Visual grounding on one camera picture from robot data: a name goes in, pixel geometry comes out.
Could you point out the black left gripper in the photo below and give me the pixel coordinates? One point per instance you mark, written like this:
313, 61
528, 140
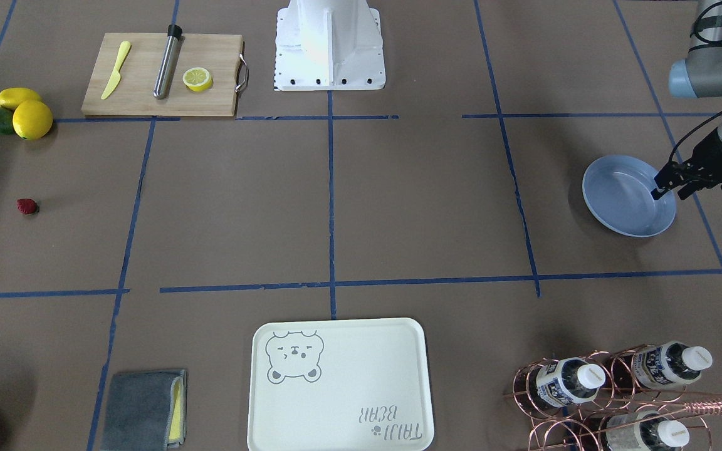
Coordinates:
707, 153

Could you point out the blue round plate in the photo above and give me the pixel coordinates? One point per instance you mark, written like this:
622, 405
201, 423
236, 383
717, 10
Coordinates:
617, 190

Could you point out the red strawberry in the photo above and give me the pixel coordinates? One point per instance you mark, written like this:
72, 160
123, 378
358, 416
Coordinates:
27, 206

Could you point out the dark bottle white cap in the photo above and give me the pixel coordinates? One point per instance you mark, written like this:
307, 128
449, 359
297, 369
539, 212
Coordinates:
563, 383

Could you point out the cream bear tray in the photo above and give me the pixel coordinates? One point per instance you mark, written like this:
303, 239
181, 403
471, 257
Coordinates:
354, 384

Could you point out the half lemon slice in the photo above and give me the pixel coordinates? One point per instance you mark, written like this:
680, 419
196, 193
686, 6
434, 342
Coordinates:
197, 79

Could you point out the steel muddler black tip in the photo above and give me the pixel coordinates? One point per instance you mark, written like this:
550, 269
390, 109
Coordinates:
168, 63

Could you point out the yellow sponge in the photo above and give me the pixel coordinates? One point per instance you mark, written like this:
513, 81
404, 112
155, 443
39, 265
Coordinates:
177, 427

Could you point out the yellow plastic knife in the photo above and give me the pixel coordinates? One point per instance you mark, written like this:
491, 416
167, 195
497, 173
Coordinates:
115, 76

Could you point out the grey folded cloth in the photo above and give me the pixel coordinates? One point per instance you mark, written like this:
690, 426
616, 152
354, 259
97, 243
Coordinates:
139, 410

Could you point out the yellow lemon front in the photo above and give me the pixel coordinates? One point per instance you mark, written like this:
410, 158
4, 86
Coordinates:
32, 120

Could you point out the yellow lemon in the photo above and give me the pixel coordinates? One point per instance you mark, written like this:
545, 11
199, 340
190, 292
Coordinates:
11, 98
32, 120

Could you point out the yellow lemon back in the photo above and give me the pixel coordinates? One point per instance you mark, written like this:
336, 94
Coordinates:
11, 98

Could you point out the copper wire bottle rack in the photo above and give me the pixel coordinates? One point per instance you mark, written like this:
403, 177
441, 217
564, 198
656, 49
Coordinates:
578, 427

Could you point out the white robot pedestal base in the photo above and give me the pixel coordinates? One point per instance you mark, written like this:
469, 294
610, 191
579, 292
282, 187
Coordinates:
329, 46

